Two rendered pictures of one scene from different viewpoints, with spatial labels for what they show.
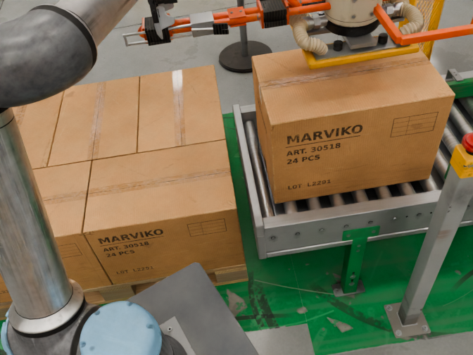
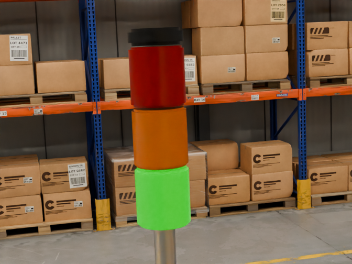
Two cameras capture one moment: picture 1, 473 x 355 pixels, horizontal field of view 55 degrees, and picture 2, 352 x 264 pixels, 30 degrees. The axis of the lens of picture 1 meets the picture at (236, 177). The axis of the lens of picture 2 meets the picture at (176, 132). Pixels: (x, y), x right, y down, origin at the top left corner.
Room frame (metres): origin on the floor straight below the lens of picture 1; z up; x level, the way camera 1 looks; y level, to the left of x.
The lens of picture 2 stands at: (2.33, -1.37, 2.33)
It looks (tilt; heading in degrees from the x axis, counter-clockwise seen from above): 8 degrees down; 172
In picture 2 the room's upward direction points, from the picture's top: 2 degrees counter-clockwise
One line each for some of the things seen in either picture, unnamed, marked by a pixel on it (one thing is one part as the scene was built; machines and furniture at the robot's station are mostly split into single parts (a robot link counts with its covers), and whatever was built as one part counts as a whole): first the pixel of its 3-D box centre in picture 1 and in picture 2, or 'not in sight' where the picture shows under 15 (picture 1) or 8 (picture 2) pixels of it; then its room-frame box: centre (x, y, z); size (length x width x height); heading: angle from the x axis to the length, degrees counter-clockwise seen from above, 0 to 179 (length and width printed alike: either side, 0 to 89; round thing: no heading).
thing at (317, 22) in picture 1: (351, 18); not in sight; (1.30, -0.43, 1.15); 0.34 x 0.25 x 0.06; 92
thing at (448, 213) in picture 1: (432, 254); not in sight; (0.81, -0.63, 0.50); 0.07 x 0.07 x 1.00; 1
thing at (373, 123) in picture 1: (341, 117); not in sight; (1.30, -0.42, 0.75); 0.60 x 0.40 x 0.40; 91
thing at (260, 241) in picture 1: (248, 179); not in sight; (1.30, -0.05, 0.48); 0.70 x 0.03 x 0.15; 1
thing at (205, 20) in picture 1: (202, 24); not in sight; (1.28, 0.04, 1.22); 0.07 x 0.07 x 0.04; 2
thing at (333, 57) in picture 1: (360, 45); not in sight; (1.20, -0.43, 1.11); 0.34 x 0.10 x 0.05; 92
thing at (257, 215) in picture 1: (246, 162); not in sight; (1.30, -0.05, 0.58); 0.70 x 0.03 x 0.06; 1
